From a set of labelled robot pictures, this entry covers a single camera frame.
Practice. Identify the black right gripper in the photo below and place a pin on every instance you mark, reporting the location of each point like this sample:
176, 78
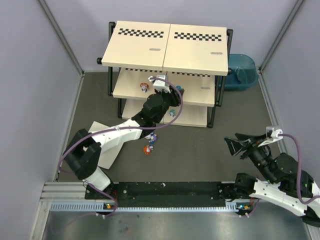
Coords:
246, 147

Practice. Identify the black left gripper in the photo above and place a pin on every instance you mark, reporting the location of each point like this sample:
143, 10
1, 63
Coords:
173, 95

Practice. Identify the orange lion Doraemon figure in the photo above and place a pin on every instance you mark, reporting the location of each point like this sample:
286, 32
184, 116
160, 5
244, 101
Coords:
144, 87

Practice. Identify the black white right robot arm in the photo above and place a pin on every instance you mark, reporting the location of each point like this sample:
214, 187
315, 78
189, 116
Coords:
287, 184

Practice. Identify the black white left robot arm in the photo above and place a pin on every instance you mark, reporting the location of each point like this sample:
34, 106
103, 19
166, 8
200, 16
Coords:
83, 152

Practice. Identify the three-tier beige black shelf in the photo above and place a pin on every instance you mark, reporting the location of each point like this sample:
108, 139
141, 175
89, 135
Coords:
192, 56

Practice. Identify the teal-hooded Doraemon figure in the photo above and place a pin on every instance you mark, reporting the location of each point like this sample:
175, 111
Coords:
172, 113

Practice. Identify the purple white Doraemon figure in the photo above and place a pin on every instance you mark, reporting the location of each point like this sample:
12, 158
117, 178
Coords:
152, 137

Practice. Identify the orange crab Doraemon figure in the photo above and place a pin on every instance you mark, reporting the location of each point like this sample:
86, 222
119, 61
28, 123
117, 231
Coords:
148, 149

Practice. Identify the teal plastic basin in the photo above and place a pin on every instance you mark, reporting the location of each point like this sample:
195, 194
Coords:
243, 73

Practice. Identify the white square plate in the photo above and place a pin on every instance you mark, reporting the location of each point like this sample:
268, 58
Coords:
107, 156

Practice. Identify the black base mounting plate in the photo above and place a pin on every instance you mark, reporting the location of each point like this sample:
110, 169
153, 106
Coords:
194, 194

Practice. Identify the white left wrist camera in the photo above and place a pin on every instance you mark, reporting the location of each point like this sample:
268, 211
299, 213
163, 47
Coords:
160, 83

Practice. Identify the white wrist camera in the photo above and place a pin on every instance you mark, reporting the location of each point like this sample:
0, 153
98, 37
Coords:
273, 134
160, 83

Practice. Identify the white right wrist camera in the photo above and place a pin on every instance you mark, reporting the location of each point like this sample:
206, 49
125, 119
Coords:
273, 134

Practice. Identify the light blue cable duct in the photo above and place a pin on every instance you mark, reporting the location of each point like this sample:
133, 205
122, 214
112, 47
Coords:
60, 206

